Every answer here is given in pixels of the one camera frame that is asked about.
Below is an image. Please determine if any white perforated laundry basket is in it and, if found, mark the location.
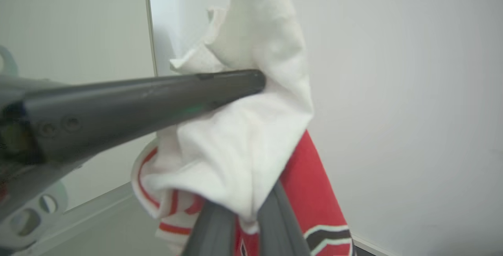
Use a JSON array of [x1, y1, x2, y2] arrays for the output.
[[0, 181, 68, 253]]

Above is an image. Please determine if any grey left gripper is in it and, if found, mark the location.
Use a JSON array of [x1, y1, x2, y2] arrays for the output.
[[0, 75, 85, 222]]

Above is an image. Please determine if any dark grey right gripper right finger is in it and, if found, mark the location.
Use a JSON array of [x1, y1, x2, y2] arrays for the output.
[[257, 179, 312, 256]]

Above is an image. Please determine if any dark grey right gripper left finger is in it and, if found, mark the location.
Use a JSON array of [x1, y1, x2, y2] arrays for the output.
[[180, 200, 237, 256]]

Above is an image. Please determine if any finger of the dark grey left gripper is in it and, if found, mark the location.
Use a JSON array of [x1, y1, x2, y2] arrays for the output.
[[23, 69, 267, 165]]

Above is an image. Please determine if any white and red striped garment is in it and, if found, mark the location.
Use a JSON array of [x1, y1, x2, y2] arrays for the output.
[[131, 0, 354, 256]]

